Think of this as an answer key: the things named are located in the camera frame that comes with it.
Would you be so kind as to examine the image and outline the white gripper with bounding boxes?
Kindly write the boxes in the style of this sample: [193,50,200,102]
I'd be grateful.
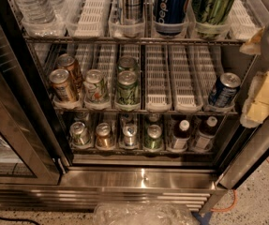
[239,23,269,128]

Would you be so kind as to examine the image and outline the silver blue redbull can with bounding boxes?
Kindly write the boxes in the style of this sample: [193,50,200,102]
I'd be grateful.
[122,0,143,25]

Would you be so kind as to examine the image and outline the dark blue can right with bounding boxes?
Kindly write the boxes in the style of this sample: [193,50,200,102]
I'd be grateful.
[208,72,241,108]

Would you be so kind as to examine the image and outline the tall green can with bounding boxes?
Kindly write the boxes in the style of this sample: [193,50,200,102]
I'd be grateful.
[192,0,234,38]

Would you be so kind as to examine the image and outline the blue pepsi can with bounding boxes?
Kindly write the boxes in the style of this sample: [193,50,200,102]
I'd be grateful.
[153,0,188,36]

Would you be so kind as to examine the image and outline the small green can bottom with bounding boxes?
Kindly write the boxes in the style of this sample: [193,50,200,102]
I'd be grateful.
[144,125,162,150]

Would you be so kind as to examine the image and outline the green can rear middle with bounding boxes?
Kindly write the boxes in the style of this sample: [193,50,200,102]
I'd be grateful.
[117,55,138,72]

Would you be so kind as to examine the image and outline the green can front middle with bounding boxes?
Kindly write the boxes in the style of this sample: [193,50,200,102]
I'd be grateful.
[117,70,139,105]

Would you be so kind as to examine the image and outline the white green patterned can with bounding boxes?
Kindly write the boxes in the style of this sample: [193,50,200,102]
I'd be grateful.
[84,69,109,104]

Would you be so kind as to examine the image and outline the stainless steel display fridge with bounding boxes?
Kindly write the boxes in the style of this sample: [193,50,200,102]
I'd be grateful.
[0,0,269,212]

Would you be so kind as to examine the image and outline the small gold can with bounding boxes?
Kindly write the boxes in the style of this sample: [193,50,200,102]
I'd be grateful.
[96,123,112,149]

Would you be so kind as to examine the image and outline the small green silver can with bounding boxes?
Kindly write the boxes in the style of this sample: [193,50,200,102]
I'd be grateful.
[69,122,90,146]

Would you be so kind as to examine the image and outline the gold can rear left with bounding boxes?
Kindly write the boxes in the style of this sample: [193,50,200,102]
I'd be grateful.
[56,53,82,91]

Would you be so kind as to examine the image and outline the gold can front left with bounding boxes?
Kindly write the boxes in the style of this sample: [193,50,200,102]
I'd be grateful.
[49,68,78,102]

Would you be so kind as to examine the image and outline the left glass fridge door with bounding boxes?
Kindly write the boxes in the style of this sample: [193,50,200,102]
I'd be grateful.
[0,0,61,185]

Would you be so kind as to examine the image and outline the brown bottle right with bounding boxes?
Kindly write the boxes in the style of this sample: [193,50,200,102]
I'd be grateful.
[192,116,217,152]

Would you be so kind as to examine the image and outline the brown bottle white cap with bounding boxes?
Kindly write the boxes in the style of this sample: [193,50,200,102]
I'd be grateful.
[172,120,190,151]

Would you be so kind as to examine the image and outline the blue tape on floor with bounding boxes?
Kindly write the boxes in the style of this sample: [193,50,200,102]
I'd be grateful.
[192,212,213,225]

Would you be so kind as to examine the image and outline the clear plastic bag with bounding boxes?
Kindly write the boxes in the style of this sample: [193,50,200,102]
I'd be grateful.
[93,202,200,225]

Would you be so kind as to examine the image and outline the clear water bottle front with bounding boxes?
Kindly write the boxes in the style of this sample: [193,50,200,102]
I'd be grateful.
[15,0,55,24]

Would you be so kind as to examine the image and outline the black cable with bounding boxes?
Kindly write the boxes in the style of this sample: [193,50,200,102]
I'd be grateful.
[0,205,41,225]

